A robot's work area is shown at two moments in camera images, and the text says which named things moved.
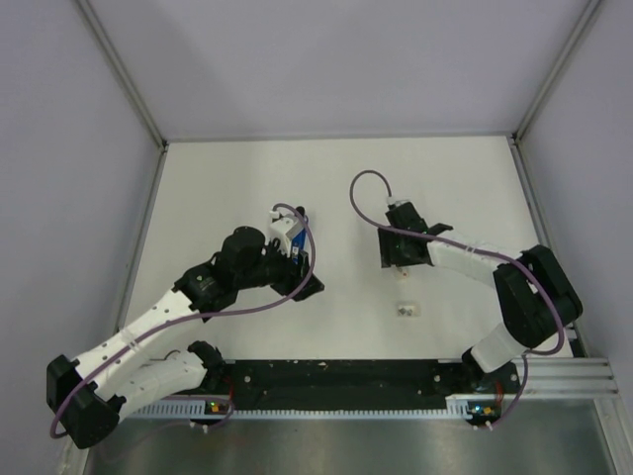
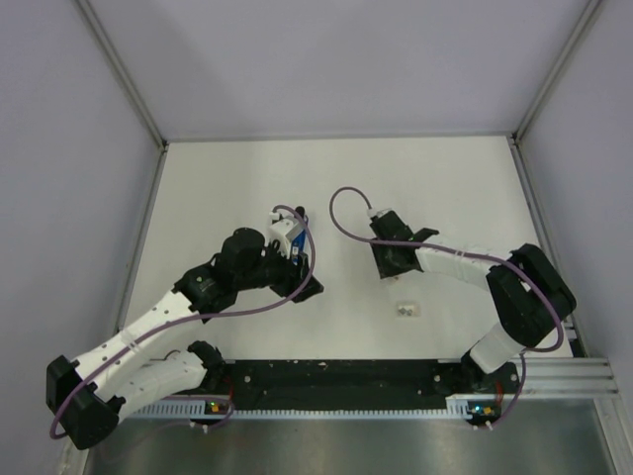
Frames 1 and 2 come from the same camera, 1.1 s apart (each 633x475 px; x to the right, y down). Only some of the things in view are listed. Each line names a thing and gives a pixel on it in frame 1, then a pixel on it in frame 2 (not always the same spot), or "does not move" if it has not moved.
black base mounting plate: x=391 y=385 does not move
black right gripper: x=389 y=256 → x=385 y=269
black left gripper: x=292 y=273 does not move
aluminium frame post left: x=119 y=63 does not move
